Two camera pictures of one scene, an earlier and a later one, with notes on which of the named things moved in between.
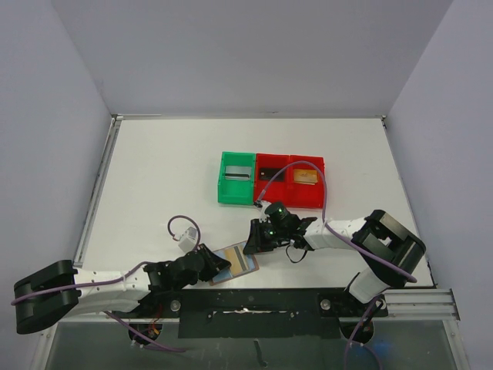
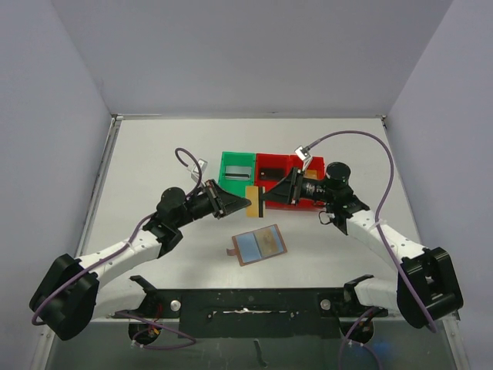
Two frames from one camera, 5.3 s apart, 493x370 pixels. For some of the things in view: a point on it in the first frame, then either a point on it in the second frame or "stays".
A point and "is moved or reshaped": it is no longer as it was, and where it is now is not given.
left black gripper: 208,266 to 216,199
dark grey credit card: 266,174 stays
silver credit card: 239,173 stays
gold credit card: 235,257 to 253,194
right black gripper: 260,235 to 294,186
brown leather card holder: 241,264 is moved or reshaped
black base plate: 254,313 stays
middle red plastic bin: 278,190 stays
